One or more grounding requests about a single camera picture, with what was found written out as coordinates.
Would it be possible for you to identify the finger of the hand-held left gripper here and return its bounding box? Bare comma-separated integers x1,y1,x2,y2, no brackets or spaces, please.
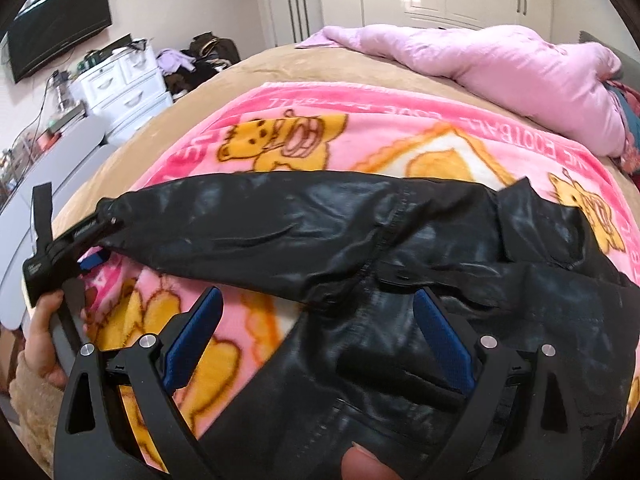
75,251,112,275
62,211,122,257

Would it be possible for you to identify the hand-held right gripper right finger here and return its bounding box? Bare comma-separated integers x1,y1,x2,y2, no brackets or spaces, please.
413,287,608,480

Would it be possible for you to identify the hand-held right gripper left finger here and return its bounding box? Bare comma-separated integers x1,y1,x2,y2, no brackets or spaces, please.
54,286,223,480

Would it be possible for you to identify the black leather jacket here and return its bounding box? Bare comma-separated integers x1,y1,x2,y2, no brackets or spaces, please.
95,170,640,480

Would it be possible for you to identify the person's left forearm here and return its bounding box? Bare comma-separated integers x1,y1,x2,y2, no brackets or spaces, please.
7,350,68,478

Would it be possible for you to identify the person's left hand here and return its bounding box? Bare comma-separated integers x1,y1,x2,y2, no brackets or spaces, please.
22,292,70,390

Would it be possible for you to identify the person's right hand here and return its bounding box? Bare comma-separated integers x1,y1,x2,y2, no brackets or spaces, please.
340,442,396,480

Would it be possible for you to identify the grey desk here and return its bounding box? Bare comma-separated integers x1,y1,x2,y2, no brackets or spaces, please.
0,114,109,332

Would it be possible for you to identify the clutter of small desk items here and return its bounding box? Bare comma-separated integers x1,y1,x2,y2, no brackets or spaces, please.
0,67,87,166

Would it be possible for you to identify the white drawer cabinet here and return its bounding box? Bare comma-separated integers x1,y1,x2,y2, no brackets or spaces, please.
70,35,174,148

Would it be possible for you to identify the lilac cloth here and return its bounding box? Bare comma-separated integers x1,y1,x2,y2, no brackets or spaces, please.
156,48,197,75

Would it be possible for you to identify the brown bag on floor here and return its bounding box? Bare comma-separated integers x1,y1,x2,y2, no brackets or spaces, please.
167,33,242,102

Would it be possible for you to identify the pink printed blanket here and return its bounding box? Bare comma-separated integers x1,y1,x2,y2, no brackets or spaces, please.
82,80,635,441

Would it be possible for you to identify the pink quilt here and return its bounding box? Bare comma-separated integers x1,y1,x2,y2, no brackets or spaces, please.
295,24,632,158

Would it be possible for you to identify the white door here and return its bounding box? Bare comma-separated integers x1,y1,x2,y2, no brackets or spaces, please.
262,0,325,49

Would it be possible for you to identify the colourful patterned cloth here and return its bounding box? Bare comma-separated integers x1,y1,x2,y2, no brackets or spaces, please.
606,77,640,158

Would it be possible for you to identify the black wall television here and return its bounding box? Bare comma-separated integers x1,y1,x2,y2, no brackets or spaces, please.
6,0,114,85

